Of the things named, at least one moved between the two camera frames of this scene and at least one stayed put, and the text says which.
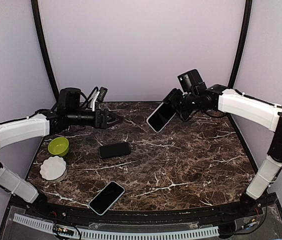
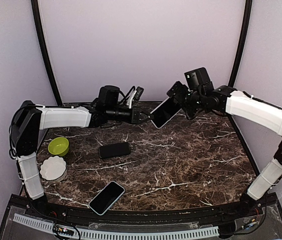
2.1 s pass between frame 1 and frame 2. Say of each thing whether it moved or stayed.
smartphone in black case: stayed
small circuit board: stayed
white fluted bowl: stayed
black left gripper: moved
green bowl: stayed
